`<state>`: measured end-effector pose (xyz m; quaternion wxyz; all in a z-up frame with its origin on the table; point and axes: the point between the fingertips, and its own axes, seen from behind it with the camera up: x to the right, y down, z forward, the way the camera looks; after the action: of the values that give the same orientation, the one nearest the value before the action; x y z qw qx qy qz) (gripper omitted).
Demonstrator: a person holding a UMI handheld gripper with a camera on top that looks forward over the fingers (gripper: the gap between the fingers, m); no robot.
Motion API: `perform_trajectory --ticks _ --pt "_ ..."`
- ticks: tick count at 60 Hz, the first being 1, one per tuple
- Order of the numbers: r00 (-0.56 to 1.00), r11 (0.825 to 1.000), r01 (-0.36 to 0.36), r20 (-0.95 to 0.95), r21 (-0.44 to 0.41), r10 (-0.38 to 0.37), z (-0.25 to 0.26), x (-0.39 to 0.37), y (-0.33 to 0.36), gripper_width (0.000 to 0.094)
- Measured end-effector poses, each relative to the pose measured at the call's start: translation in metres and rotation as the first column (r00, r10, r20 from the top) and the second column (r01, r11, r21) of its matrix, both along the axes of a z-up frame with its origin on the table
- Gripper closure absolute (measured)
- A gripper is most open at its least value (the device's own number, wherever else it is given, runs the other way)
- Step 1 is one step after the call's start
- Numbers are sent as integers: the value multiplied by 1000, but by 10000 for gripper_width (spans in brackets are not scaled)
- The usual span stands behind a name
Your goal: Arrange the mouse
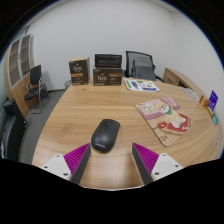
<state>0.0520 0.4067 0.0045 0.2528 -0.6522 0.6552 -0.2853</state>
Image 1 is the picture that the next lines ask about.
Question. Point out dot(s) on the wide brown coffee box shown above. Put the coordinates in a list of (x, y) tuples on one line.
[(107, 77)]

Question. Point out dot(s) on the teal card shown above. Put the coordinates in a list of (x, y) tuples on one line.
[(215, 118)]

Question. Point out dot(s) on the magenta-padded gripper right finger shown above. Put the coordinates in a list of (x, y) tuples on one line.
[(146, 159)]

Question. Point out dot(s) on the tall brown coffee box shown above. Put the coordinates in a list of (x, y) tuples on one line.
[(79, 71)]

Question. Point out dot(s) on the black chrome-legged visitor chair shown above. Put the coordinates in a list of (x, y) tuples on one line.
[(35, 76)]

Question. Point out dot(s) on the black cardboard box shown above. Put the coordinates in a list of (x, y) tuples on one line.
[(108, 61)]

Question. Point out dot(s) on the black mesh office chair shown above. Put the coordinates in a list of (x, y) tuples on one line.
[(129, 60)]

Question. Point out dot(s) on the small orange box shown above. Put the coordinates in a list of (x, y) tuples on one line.
[(203, 101)]

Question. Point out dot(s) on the cartoon-print mouse pad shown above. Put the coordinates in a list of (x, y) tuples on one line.
[(165, 120)]

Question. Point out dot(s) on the black computer mouse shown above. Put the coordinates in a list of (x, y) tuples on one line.
[(105, 135)]

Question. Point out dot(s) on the white sticker sheet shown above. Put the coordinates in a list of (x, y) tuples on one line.
[(140, 84)]

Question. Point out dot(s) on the wooden shelf unit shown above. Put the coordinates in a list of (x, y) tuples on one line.
[(16, 66)]

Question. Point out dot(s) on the black armchair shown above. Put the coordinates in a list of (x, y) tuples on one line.
[(11, 133)]

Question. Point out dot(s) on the wooden side desk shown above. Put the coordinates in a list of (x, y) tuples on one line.
[(176, 78)]

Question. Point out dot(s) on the grey backpack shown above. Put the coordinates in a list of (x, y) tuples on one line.
[(144, 69)]

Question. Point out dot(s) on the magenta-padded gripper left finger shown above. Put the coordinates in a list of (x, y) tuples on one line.
[(75, 159)]

